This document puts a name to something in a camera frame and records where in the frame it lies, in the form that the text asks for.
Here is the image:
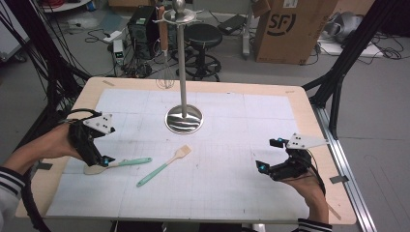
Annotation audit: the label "white flat board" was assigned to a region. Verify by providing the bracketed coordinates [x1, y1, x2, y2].
[317, 40, 385, 58]

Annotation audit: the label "grey rounded device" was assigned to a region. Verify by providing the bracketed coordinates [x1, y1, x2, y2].
[323, 11, 364, 44]

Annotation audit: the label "tangle of floor cables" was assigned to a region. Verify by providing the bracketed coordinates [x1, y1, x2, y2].
[122, 47, 182, 78]

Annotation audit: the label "white power meter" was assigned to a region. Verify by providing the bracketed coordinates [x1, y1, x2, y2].
[112, 39, 126, 66]

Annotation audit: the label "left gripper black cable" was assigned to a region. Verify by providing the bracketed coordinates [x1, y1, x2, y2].
[20, 108, 103, 232]

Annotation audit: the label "black frame post with cables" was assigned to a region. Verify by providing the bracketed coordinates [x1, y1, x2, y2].
[0, 0, 91, 130]

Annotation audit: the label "white power strip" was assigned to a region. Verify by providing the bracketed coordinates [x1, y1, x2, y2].
[102, 30, 124, 44]

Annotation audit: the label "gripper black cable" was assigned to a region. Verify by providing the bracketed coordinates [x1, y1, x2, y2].
[307, 154, 327, 198]
[20, 108, 103, 232]

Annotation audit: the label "green-handled wooden spoon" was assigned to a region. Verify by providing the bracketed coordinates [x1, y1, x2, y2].
[83, 157, 153, 176]

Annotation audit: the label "white cabinet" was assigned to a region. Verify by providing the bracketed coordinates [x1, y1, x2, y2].
[0, 0, 31, 62]

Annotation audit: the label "green-handled wooden spatula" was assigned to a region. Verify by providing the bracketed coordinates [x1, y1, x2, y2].
[136, 144, 193, 189]

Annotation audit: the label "person's right hand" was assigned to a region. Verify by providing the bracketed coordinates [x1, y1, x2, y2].
[279, 178, 327, 211]

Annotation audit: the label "metal utensil stand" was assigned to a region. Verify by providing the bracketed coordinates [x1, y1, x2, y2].
[151, 0, 205, 135]

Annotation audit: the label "black computer tower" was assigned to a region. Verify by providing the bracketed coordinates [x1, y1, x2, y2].
[127, 5, 162, 61]

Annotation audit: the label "large cardboard box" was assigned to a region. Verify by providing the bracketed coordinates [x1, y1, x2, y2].
[252, 0, 339, 66]

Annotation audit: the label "white round table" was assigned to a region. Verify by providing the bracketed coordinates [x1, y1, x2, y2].
[42, 0, 93, 14]

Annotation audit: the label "long beige tape strip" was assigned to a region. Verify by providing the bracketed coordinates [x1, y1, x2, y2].
[327, 202, 342, 221]

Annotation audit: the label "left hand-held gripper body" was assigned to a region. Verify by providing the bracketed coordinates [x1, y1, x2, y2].
[66, 112, 116, 167]

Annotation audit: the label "black flat device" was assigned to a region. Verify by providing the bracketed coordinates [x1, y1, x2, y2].
[217, 14, 248, 35]

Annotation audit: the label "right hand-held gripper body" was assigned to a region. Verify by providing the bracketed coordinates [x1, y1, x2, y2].
[269, 132, 330, 182]

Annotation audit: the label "black floor cables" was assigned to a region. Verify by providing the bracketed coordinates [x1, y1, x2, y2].
[370, 33, 405, 61]

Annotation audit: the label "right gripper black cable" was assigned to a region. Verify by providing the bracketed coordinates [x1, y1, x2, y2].
[307, 154, 327, 198]

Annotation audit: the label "white metal leg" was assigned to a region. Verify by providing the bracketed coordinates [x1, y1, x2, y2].
[241, 0, 254, 61]

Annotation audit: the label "black frame strut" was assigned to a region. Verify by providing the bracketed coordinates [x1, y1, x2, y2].
[303, 0, 399, 141]

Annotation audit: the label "person's left hand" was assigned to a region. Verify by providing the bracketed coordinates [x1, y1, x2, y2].
[39, 125, 83, 160]

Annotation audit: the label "black round stool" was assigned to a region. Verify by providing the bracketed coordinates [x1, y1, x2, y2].
[175, 22, 224, 82]

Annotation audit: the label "white grid mat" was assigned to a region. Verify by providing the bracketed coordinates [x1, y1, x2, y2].
[44, 88, 310, 220]

